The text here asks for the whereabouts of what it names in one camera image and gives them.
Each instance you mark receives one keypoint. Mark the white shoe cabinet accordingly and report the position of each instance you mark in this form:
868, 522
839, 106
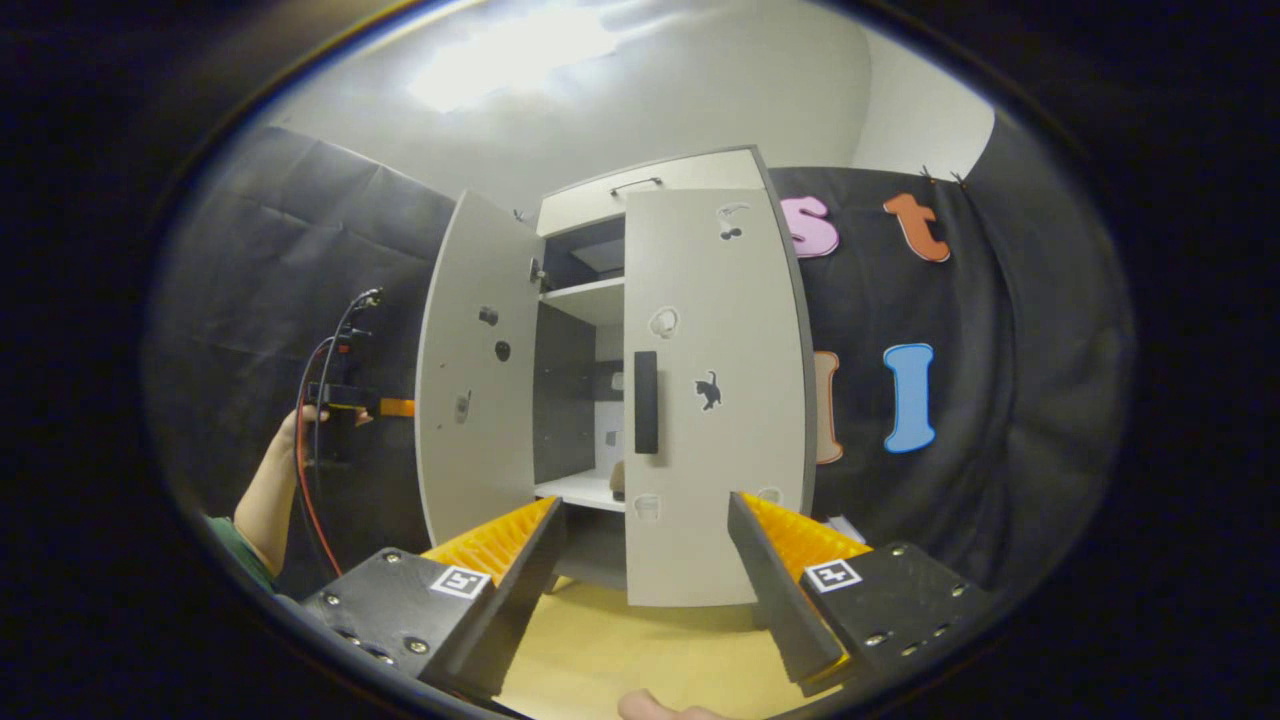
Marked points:
585, 300

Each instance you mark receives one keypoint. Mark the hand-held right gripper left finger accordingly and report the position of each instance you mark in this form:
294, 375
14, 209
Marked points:
520, 590

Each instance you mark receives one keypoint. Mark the green shirt sleeve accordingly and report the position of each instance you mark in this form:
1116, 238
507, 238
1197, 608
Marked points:
240, 560

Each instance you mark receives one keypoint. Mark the black backdrop cloth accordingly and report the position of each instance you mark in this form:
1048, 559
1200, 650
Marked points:
260, 260

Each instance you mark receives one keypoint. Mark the brown fuzzy shoe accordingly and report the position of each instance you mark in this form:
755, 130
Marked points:
617, 480

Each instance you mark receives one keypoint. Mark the white shoe cabinet door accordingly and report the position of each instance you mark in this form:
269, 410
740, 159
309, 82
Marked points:
720, 500
470, 470

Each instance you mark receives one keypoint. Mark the white cabinet drawer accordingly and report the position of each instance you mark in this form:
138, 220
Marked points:
580, 210

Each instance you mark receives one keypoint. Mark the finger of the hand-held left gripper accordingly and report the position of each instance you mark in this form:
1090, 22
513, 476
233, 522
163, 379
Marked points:
397, 408

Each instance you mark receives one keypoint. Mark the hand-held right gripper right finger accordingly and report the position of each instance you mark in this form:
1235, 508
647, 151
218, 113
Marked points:
770, 590

